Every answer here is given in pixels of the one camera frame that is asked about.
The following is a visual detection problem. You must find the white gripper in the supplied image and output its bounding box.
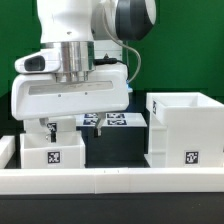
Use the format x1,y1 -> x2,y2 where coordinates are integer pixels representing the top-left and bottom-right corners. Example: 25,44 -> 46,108
11,49 -> 129,142

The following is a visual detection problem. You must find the white drawer tray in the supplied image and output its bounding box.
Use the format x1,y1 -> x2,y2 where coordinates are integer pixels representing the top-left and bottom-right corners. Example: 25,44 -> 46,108
23,116 -> 76,133
20,131 -> 85,169

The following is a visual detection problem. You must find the white drawer cabinet box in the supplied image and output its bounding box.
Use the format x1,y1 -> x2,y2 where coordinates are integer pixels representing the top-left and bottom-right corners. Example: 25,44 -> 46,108
145,92 -> 224,168

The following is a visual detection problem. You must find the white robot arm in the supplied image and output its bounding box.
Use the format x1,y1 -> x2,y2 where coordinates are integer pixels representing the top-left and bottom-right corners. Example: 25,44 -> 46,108
11,0 -> 156,142

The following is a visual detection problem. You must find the marker tag sheet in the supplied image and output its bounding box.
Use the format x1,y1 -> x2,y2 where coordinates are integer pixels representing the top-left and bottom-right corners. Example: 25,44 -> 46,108
75,113 -> 147,127

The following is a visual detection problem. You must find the white front rail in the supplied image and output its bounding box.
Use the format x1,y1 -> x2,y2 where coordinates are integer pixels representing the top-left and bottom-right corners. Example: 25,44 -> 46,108
0,168 -> 224,195

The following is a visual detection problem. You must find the white rail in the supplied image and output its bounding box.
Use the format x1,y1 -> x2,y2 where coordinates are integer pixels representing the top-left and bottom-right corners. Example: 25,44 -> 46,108
0,168 -> 224,195
0,136 -> 16,169

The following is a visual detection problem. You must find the white left rail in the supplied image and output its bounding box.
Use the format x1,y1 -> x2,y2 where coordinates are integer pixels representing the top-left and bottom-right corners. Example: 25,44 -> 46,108
0,136 -> 16,169

